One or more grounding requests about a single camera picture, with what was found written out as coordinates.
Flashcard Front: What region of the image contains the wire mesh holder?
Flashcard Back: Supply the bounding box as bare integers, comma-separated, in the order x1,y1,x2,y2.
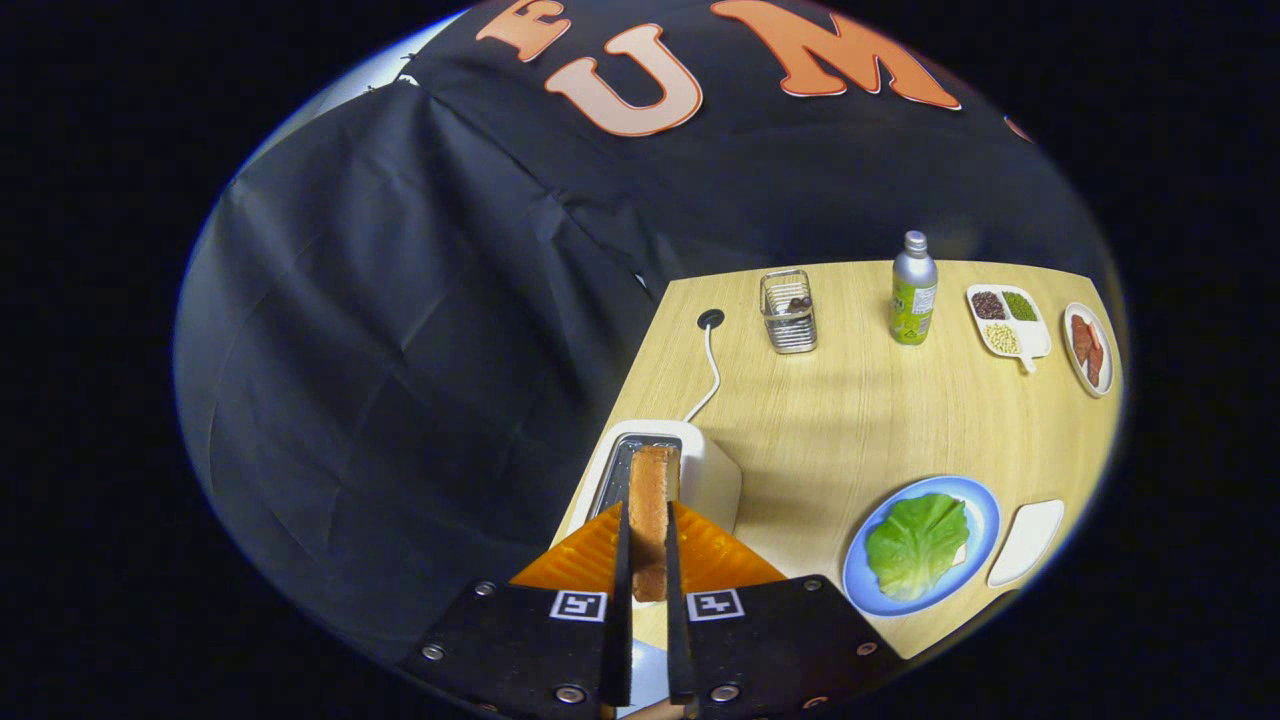
759,269,819,355

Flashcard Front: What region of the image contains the toasted bread slice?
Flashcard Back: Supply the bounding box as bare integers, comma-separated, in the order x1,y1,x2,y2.
628,444,682,603

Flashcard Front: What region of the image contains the white power cable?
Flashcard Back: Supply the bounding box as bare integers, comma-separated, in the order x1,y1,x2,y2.
683,325,722,424

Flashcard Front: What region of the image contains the blue round plate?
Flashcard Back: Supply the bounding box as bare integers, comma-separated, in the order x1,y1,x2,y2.
842,474,1002,618

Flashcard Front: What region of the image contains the white toaster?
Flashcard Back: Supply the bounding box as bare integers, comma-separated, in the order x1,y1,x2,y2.
565,419,743,546

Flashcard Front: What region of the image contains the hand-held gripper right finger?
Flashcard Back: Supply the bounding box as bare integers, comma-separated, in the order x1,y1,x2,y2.
664,500,908,716

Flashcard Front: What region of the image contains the green label metal bottle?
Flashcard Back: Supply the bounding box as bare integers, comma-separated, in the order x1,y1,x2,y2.
889,231,939,347

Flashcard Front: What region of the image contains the green lettuce leaf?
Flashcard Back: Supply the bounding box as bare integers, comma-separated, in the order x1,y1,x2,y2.
865,492,971,602

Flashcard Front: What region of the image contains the white three-compartment dish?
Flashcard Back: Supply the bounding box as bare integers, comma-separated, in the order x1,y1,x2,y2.
965,284,1053,374

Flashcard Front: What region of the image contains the white oval plate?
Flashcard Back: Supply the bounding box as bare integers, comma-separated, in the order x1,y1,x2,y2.
1062,301,1116,399

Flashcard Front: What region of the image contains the white square plate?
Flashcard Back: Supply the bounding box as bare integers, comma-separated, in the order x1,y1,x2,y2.
987,499,1066,588

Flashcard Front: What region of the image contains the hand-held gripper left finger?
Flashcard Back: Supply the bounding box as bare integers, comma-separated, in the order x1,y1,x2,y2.
398,500,635,719

